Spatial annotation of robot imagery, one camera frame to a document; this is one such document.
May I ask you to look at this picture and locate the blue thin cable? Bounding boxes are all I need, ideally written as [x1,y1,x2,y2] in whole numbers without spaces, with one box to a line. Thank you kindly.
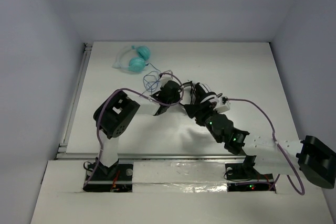
[139,62,163,96]

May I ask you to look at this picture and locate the black headphone cable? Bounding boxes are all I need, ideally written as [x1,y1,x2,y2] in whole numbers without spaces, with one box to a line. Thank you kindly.
[181,80,224,105]

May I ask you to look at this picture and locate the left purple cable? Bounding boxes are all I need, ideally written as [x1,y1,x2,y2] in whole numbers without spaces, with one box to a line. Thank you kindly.
[83,71,184,190]

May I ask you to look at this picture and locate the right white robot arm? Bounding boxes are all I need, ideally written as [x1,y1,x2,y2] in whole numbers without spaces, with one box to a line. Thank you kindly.
[183,102,335,189]

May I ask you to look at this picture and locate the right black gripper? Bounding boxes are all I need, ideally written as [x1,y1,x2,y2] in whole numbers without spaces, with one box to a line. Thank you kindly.
[184,100,223,144]

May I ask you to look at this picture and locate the aluminium frame rail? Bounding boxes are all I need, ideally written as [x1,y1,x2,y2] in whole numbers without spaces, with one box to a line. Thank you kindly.
[55,43,93,159]

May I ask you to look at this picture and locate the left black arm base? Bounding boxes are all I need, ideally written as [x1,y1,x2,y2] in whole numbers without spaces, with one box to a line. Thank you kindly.
[83,158,133,193]

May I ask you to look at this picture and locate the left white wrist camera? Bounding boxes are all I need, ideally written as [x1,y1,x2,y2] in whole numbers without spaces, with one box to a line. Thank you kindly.
[159,70,173,83]

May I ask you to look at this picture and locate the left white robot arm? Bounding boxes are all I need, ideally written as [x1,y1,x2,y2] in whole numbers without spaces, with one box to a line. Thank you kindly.
[91,80,183,179]

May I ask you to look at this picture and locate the white black headphones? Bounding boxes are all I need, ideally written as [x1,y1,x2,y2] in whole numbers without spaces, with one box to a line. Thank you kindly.
[182,81,222,105]

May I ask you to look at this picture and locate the teal cat ear headphones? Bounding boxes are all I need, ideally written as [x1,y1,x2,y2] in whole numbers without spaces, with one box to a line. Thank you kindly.
[112,45,151,73]

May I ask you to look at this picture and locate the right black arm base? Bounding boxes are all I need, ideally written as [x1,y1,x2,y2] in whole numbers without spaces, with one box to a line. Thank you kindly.
[224,156,276,192]

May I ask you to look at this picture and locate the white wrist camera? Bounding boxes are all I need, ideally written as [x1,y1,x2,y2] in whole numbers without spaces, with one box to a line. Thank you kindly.
[214,97,230,113]
[159,70,173,83]

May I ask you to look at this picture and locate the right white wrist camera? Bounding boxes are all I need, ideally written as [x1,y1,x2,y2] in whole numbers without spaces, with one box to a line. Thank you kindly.
[214,97,230,113]

